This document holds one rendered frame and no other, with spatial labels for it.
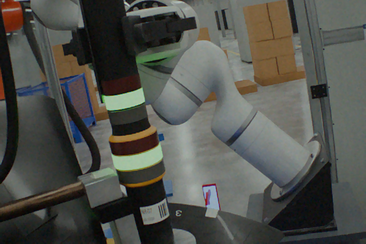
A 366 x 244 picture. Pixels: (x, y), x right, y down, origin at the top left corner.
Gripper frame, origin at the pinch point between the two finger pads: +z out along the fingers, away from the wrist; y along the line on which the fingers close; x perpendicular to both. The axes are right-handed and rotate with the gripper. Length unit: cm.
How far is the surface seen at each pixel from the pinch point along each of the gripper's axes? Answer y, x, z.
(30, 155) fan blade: 12.0, -9.6, -2.5
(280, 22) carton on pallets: -71, -28, -822
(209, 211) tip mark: -1.2, -28.0, -24.3
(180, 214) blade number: 2.8, -26.9, -22.0
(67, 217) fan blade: 7.4, -14.9, 1.8
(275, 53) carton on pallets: -51, -88, -821
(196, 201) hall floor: 57, -146, -299
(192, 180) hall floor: 67, -146, -351
